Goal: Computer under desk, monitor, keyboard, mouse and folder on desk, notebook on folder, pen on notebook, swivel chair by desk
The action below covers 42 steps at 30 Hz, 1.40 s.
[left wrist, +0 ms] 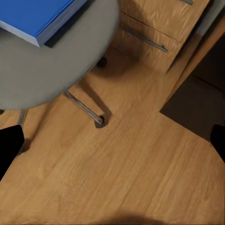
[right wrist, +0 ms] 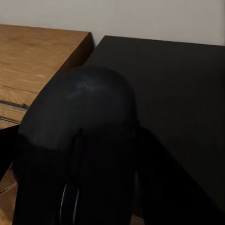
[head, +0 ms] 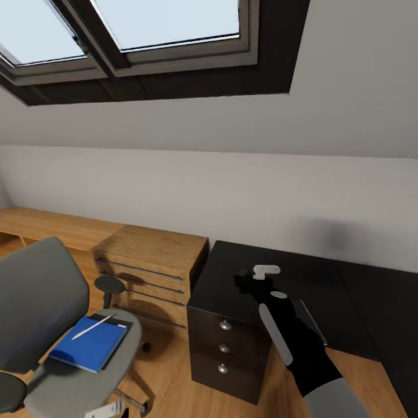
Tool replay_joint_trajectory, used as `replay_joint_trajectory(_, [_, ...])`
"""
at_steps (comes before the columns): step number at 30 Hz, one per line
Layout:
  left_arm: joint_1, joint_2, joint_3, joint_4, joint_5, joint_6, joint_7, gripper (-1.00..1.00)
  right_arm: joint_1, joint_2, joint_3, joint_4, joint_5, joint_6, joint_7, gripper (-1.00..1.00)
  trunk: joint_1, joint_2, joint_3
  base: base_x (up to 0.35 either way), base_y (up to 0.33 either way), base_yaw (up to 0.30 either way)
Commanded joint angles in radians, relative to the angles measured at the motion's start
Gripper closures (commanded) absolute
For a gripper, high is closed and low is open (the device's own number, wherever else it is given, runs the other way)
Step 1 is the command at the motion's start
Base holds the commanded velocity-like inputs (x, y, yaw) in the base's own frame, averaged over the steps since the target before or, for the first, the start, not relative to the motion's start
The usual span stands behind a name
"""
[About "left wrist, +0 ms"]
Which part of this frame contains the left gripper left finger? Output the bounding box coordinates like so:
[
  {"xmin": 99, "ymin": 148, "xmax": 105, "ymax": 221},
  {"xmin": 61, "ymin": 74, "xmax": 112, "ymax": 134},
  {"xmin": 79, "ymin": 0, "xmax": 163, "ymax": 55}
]
[{"xmin": 0, "ymin": 125, "xmax": 24, "ymax": 181}]

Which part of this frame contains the swivel chair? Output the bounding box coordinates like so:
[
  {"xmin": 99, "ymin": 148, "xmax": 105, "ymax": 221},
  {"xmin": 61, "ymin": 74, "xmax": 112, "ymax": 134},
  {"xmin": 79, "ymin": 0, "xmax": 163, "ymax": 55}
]
[{"xmin": 0, "ymin": 0, "xmax": 120, "ymax": 156}]

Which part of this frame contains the folder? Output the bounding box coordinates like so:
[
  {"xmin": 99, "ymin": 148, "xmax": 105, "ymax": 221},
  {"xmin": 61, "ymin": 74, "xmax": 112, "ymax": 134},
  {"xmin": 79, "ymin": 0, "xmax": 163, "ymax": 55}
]
[{"xmin": 0, "ymin": 0, "xmax": 88, "ymax": 48}]

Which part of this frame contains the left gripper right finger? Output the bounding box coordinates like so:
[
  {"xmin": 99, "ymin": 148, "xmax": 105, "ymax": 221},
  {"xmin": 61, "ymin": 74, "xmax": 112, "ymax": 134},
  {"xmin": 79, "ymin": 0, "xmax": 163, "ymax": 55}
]
[{"xmin": 210, "ymin": 124, "xmax": 225, "ymax": 162}]

